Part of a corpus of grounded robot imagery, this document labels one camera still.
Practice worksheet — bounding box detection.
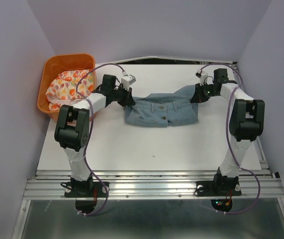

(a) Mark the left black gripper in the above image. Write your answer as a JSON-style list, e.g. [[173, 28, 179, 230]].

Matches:
[[110, 84, 135, 107]]

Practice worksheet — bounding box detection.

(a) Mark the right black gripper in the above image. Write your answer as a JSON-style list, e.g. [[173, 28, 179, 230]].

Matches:
[[190, 81, 219, 103]]

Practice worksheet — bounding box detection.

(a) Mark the blue denim skirt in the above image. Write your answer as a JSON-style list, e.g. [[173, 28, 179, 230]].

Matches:
[[124, 85, 198, 127]]

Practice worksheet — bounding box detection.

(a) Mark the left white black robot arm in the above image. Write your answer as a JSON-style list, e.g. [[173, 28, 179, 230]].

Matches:
[[54, 73, 136, 198]]

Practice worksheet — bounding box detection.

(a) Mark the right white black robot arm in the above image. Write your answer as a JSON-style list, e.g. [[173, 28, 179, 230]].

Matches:
[[191, 68, 265, 197]]

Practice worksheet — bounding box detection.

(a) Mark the floral orange white skirt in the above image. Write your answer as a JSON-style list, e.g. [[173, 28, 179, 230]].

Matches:
[[45, 69, 95, 111]]

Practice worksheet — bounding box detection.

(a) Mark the orange plastic basket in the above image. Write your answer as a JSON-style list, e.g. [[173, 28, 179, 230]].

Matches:
[[37, 53, 98, 123]]

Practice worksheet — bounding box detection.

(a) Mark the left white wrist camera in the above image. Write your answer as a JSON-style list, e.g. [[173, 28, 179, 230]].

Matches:
[[121, 75, 136, 91]]

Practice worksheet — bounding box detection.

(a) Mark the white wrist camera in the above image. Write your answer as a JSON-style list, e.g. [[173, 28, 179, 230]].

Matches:
[[121, 75, 136, 91], [195, 69, 208, 86]]

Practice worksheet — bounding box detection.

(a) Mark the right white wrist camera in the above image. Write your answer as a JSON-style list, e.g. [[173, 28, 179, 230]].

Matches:
[[195, 69, 208, 86]]

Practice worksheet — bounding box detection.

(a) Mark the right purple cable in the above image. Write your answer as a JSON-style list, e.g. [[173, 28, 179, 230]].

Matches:
[[195, 62, 261, 215]]

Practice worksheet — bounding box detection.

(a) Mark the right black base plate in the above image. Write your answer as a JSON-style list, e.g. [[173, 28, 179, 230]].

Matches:
[[194, 181, 242, 197]]

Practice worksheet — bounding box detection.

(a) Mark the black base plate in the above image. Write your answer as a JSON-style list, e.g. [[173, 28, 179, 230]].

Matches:
[[194, 181, 242, 197], [60, 181, 107, 198]]

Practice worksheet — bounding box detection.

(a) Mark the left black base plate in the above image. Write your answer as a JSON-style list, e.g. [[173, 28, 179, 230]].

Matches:
[[60, 181, 107, 198]]

